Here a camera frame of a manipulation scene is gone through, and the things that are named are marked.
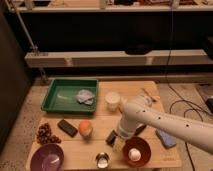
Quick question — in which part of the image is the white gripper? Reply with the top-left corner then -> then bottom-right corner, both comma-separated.
113,136 -> 126,153

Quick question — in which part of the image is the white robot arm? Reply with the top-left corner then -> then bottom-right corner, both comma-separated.
117,96 -> 213,155

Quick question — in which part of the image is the red-brown bowl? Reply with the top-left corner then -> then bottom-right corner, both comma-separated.
122,137 -> 151,167

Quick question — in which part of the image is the white egg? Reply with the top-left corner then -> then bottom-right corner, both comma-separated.
128,148 -> 141,161

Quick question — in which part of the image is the small metal cup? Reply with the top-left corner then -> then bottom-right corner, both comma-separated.
96,152 -> 110,169

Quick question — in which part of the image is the white cup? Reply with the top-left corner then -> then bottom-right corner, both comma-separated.
105,91 -> 121,112

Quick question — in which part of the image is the blue sponge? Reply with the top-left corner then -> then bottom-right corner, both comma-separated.
155,129 -> 176,149

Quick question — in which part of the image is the wooden spoon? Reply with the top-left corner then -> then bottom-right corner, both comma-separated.
142,88 -> 159,103

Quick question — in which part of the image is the crumpled grey cloth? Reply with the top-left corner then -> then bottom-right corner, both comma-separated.
75,89 -> 95,105

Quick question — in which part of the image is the dark brown rectangular block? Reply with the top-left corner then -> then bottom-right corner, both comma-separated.
58,119 -> 78,137

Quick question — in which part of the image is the green plastic tray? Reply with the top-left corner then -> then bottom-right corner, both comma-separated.
41,78 -> 98,115

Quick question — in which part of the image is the bunch of dark grapes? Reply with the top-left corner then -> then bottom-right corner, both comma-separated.
36,123 -> 61,145

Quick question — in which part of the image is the dark object on shelf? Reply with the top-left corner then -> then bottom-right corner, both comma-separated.
125,37 -> 153,55

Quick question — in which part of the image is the white metal shelf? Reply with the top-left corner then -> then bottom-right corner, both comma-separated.
25,49 -> 213,68

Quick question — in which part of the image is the black cable on floor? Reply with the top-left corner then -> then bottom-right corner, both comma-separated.
165,6 -> 213,171

